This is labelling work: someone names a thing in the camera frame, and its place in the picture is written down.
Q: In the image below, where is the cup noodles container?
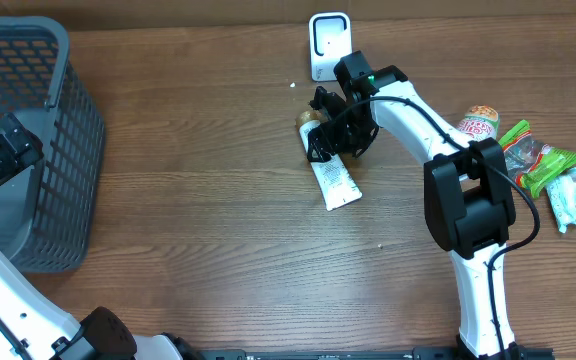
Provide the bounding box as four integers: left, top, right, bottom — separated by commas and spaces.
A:
457, 105, 501, 141

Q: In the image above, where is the colourful candy bag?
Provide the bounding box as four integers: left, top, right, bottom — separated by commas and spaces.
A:
499, 120, 576, 199

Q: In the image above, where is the teal snack packet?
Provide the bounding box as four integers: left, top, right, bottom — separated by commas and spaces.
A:
546, 167, 576, 233

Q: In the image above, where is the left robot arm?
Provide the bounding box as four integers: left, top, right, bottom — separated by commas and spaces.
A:
0, 113, 201, 360

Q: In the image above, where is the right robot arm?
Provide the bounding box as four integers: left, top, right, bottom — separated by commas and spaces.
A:
306, 51, 521, 359

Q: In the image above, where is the white barcode scanner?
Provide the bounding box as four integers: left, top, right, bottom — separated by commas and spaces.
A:
308, 12, 352, 82

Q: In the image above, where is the dark grey plastic basket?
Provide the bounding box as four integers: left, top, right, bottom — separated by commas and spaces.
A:
0, 16, 106, 273

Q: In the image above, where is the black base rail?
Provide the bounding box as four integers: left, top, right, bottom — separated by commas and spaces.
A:
200, 347, 555, 360

